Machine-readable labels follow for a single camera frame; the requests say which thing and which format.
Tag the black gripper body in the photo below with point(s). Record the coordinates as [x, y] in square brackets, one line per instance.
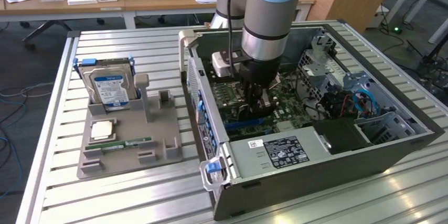
[260, 74]

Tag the black graphics card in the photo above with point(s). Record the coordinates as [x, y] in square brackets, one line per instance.
[259, 113]

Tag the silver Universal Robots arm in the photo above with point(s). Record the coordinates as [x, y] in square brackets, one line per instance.
[270, 24]

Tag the CPU socket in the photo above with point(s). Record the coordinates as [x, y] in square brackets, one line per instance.
[236, 90]

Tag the open socket cover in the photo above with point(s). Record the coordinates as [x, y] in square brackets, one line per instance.
[275, 82]

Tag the green motherboard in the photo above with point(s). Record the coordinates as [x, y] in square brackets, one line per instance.
[286, 108]

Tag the blue expansion slot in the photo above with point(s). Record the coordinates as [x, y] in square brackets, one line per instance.
[242, 124]

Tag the metal drive cage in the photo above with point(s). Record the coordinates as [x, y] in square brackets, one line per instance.
[315, 72]

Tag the grey power supply unit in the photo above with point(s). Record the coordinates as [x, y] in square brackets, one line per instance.
[252, 161]

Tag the blue case latch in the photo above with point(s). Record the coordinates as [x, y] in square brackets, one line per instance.
[211, 168]

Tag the grey parts rack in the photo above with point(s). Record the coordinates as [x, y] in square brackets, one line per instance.
[132, 127]

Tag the open grey PC case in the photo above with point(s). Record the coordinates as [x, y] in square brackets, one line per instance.
[315, 187]

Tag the silver disk bay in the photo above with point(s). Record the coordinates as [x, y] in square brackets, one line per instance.
[395, 124]

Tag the hard disk with blue rails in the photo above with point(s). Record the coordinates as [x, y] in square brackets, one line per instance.
[108, 87]

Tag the device with green light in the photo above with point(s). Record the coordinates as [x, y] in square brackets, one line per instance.
[396, 29]

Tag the green RAM stick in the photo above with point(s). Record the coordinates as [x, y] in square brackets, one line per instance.
[115, 145]

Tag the silver CPU chip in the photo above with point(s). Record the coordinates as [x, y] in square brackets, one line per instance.
[102, 130]

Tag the black equipment stand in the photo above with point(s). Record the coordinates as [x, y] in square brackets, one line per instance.
[438, 48]

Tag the black office chair base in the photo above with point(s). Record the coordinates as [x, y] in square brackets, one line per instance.
[46, 28]

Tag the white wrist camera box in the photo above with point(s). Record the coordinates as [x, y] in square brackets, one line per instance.
[222, 66]

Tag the white table frame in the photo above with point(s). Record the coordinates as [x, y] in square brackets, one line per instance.
[420, 3]

